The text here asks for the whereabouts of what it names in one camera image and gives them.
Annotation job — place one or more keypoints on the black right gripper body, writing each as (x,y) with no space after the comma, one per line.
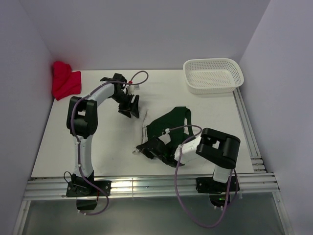
(150,154)

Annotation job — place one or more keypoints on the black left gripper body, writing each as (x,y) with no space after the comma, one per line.
(124,101)

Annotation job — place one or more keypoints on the white printed t-shirt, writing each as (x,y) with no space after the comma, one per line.
(140,126)

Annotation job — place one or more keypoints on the dark green t-shirt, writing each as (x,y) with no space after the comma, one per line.
(178,116)

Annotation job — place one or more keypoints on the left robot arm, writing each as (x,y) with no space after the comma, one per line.
(82,120)

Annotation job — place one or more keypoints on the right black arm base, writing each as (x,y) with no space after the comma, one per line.
(217,190)

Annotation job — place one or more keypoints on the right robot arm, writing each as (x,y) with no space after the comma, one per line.
(215,146)

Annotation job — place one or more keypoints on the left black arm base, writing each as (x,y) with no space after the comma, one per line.
(87,194)

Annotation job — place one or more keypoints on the red t-shirt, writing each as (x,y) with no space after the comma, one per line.
(65,82)

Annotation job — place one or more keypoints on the white perforated plastic basket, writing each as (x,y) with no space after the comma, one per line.
(212,76)

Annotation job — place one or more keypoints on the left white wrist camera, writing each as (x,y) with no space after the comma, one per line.
(132,88)

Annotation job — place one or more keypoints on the aluminium rail frame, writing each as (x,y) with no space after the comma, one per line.
(260,181)

